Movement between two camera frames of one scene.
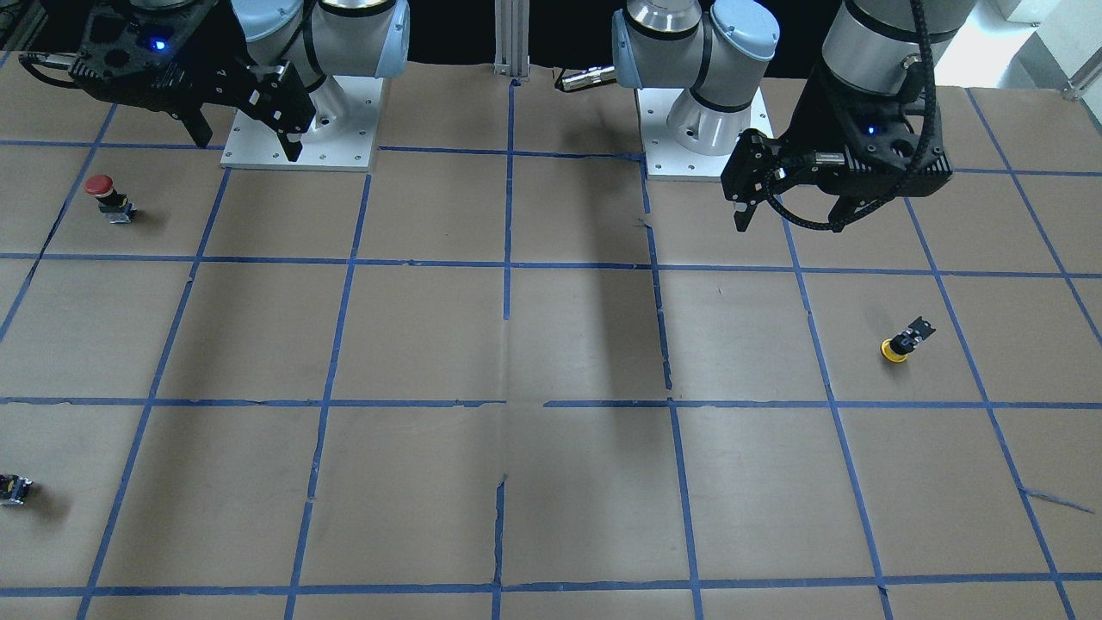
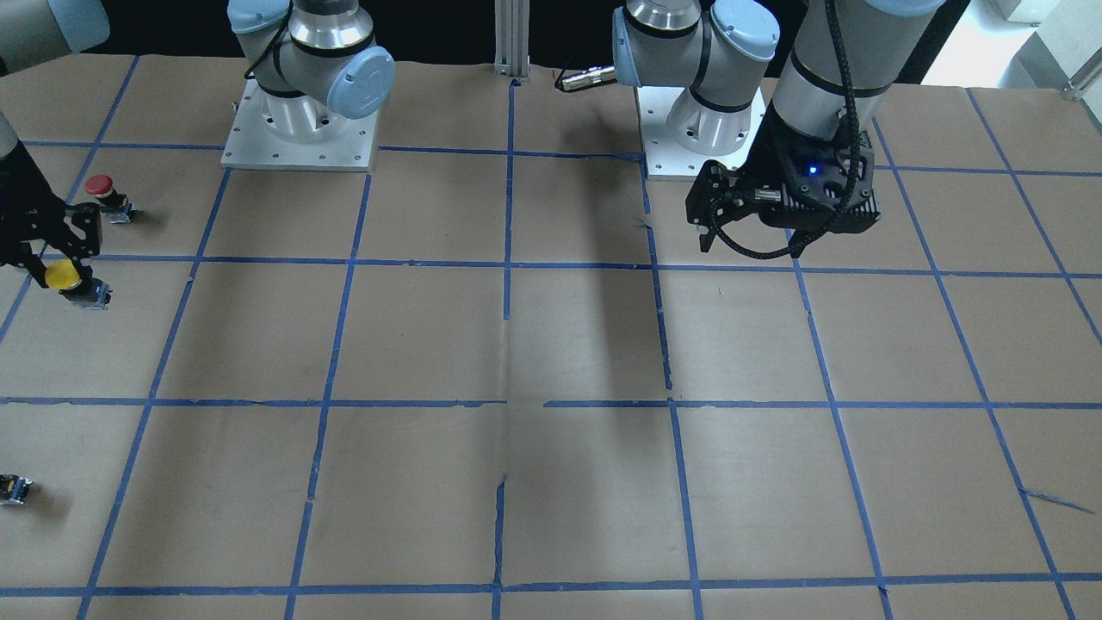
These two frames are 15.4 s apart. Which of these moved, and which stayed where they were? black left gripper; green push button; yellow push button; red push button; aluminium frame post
Moved: black left gripper; yellow push button
Stayed: green push button; aluminium frame post; red push button
